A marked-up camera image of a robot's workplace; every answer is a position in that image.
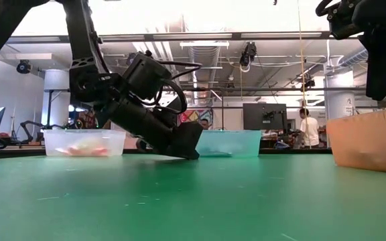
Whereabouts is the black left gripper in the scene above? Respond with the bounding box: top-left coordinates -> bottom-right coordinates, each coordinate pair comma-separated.
94,99 -> 204,161

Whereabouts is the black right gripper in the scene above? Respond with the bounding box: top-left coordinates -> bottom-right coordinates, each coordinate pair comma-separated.
352,0 -> 386,102

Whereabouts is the teal plastic bin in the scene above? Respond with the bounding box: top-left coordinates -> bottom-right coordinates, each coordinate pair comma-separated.
196,129 -> 263,158

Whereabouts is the white round column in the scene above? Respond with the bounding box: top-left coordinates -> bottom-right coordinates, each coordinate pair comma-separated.
324,72 -> 357,121
42,69 -> 72,131

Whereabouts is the green table mat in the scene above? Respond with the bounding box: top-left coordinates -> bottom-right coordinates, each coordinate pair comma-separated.
0,154 -> 386,241

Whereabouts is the large black monitor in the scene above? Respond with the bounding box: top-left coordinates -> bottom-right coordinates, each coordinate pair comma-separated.
242,102 -> 288,131

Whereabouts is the orange plastic bin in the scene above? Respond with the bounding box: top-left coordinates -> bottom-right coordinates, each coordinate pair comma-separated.
326,106 -> 386,176

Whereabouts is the white ceiling light fixture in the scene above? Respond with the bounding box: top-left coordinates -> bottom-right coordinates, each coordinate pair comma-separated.
179,40 -> 230,50

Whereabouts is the grey overhead rig beam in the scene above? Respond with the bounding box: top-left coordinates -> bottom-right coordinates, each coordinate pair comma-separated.
7,29 -> 331,44

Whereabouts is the clear plastic bin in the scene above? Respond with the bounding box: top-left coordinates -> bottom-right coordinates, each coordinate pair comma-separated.
43,129 -> 127,157

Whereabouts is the colourful wall painting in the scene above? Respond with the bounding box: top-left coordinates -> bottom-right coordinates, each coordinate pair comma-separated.
178,108 -> 214,128

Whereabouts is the pale ribbed ceiling duct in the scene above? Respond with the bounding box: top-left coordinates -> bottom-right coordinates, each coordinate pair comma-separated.
338,46 -> 370,68

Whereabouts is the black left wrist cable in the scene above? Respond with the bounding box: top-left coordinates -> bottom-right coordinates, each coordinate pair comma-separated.
152,60 -> 203,114

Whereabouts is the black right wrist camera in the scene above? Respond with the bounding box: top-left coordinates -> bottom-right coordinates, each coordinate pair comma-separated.
315,0 -> 365,40

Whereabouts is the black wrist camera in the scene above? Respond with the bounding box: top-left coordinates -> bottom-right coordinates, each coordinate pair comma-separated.
315,0 -> 365,40
122,50 -> 173,101

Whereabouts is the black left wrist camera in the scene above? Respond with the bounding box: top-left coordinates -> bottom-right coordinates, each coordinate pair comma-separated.
122,50 -> 173,101

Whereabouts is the silver ceiling duct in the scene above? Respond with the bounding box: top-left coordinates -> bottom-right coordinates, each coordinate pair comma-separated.
188,46 -> 221,104

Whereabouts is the black ceiling cable reel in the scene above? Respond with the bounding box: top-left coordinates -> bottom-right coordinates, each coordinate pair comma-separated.
15,60 -> 32,75
239,42 -> 257,73

